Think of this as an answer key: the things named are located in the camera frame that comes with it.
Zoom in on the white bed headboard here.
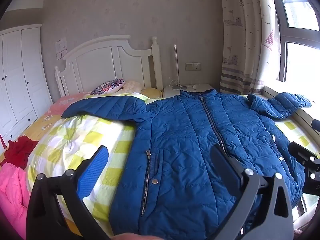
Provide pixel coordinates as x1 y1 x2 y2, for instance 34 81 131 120
54 35 163 98

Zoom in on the pink jacket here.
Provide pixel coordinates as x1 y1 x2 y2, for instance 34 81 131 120
0 162 32 239

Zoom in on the printed cream curtain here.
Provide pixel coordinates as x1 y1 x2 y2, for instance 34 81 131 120
218 0 282 96

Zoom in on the white wardrobe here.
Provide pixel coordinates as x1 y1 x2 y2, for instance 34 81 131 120
0 24 53 143

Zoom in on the yellow green checked blanket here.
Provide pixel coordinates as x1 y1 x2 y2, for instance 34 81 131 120
27 92 316 238

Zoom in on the cream window sill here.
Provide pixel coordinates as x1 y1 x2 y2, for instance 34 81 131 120
262 81 320 137

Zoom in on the white nightstand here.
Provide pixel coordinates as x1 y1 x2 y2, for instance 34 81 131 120
162 83 214 98

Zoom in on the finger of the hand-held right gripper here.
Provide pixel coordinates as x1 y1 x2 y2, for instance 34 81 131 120
287 141 320 173

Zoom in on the white desk lamp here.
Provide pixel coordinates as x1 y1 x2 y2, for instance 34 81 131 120
169 44 201 91

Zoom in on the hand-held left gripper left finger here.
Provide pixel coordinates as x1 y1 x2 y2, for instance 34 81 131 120
26 145 111 240

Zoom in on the red cloth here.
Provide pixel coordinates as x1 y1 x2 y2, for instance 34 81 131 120
0 135 39 170

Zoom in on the wall power outlet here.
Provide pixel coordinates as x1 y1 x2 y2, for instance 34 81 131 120
185 62 201 72

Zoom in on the window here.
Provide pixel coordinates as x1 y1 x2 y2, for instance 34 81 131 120
271 0 320 83

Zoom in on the pink orange floral bedsheet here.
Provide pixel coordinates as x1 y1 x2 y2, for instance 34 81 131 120
15 92 92 142

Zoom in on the blue quilted jacket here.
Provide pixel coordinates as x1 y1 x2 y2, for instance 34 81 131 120
61 89 312 240

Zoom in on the cream pillow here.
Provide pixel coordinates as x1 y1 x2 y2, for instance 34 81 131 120
122 81 144 94

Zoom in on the yellow pillow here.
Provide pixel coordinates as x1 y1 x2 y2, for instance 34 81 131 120
141 87 162 98

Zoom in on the patterned round pillow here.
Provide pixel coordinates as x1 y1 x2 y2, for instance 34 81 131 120
90 79 125 96

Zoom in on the paper sheet on wall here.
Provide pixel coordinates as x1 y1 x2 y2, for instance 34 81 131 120
55 37 68 53

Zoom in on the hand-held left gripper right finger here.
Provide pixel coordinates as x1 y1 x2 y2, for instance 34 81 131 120
210 145 294 240

